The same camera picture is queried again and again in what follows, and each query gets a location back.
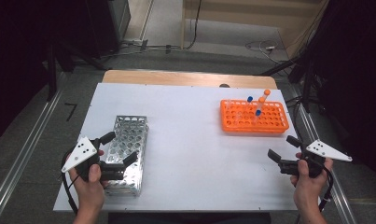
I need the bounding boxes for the beige wooden shelf unit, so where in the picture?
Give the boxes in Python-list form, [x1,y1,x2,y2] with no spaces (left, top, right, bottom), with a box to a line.
[180,0,330,60]

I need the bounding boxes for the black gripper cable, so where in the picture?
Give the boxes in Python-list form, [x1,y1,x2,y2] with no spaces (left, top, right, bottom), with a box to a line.
[317,160,335,213]
[60,148,79,217]

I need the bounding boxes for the wooden table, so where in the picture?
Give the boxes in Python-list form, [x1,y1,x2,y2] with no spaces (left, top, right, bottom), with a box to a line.
[101,69,278,91]

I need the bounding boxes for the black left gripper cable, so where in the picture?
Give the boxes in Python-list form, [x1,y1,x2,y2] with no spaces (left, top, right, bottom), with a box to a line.
[60,148,79,217]

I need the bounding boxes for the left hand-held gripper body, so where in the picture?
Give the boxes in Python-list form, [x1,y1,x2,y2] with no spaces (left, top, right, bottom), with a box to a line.
[61,136,128,183]

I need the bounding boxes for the orange plastic tube rack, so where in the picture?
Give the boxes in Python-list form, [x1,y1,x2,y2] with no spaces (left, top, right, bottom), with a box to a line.
[219,98,290,135]

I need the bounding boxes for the black hanging cable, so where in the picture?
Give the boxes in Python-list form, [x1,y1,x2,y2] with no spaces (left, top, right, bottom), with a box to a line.
[184,0,204,50]

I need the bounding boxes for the grey floor cable bundle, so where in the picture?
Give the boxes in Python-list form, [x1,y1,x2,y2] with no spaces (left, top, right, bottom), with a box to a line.
[114,37,184,56]

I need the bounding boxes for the person's right hand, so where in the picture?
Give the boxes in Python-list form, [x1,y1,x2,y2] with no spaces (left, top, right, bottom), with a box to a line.
[288,151,335,213]

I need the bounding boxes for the metal floor rail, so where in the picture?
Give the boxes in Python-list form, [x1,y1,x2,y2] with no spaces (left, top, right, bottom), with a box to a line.
[0,71,68,220]
[287,83,358,224]

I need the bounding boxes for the black curtain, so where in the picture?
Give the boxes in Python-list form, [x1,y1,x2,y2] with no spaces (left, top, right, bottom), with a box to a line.
[0,0,91,147]
[300,0,376,183]

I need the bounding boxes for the black cabinet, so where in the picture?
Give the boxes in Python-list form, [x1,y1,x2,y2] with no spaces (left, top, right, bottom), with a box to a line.
[85,0,132,60]

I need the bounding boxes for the white floor cable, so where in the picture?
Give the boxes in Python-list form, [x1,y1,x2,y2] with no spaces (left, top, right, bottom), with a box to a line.
[244,39,290,65]

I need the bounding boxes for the black metal stand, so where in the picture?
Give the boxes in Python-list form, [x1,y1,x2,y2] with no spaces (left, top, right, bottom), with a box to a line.
[259,54,322,114]
[46,41,109,103]

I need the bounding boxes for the silver metal tube rack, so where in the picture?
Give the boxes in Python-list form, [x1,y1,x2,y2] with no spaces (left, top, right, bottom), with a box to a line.
[103,115,150,198]

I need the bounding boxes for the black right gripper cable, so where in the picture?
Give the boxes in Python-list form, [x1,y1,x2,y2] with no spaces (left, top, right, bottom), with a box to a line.
[317,160,335,213]

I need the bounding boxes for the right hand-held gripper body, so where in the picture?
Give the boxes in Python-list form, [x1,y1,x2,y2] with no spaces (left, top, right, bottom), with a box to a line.
[278,139,354,179]

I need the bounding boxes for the person's left hand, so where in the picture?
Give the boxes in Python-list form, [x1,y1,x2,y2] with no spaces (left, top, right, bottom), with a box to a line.
[65,149,110,216]

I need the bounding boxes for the white board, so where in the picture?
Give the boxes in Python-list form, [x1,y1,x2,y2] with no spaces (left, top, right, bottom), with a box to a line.
[53,82,325,213]

